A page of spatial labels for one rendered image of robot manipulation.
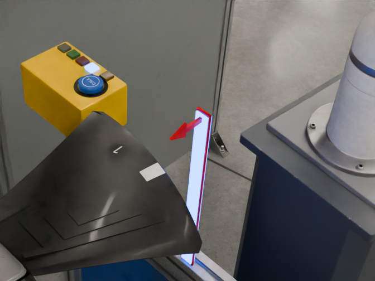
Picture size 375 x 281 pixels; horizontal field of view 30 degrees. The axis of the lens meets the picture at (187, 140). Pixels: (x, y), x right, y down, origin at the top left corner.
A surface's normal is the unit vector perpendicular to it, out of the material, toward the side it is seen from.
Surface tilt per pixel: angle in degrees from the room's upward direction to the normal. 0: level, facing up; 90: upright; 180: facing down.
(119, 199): 16
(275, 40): 0
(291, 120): 1
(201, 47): 90
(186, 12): 90
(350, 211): 0
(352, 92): 90
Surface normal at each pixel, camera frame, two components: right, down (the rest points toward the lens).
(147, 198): 0.40, -0.58
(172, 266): -0.70, 0.47
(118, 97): 0.72, 0.51
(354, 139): -0.48, 0.58
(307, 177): 0.07, -0.72
